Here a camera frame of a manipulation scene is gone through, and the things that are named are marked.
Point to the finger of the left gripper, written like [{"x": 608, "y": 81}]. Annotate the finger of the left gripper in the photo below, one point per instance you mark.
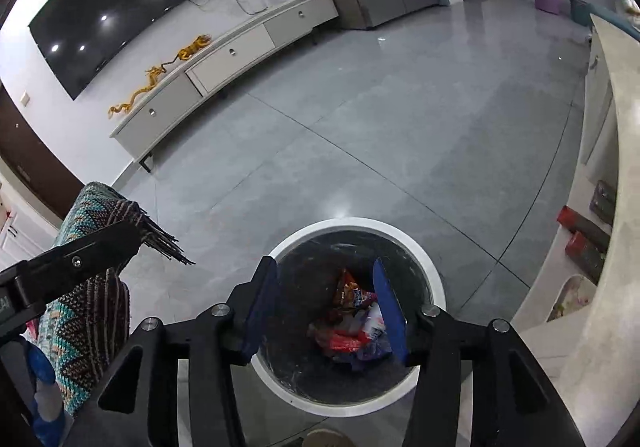
[{"x": 27, "y": 287}]

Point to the white round trash bin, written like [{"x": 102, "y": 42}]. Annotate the white round trash bin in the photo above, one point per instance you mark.
[{"x": 310, "y": 264}]

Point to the left blue white gloved hand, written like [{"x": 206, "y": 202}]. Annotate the left blue white gloved hand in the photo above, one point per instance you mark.
[{"x": 48, "y": 413}]

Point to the zigzag patterned rug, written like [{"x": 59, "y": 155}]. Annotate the zigzag patterned rug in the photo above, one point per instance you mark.
[{"x": 82, "y": 332}]

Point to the red snack bag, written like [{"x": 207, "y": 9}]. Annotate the red snack bag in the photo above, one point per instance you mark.
[{"x": 336, "y": 329}]

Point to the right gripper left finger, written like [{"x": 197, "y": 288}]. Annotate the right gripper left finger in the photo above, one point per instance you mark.
[{"x": 136, "y": 403}]

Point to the dark brown entrance door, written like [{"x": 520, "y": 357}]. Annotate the dark brown entrance door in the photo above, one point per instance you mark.
[{"x": 44, "y": 175}]

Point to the purple plastic bag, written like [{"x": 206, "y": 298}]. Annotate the purple plastic bag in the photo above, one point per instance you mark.
[{"x": 374, "y": 346}]

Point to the golden tiger ornament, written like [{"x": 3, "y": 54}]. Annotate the golden tiger ornament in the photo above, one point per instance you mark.
[{"x": 193, "y": 48}]

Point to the white shoe cabinet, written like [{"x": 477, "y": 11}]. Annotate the white shoe cabinet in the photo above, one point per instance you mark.
[{"x": 25, "y": 232}]

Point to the grey white TV cabinet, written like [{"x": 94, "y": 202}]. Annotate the grey white TV cabinet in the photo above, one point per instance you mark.
[{"x": 159, "y": 111}]

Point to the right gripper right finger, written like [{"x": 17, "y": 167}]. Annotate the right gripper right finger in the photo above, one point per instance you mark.
[{"x": 514, "y": 403}]

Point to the golden dragon ornament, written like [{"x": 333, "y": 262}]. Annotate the golden dragon ornament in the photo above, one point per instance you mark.
[{"x": 153, "y": 76}]

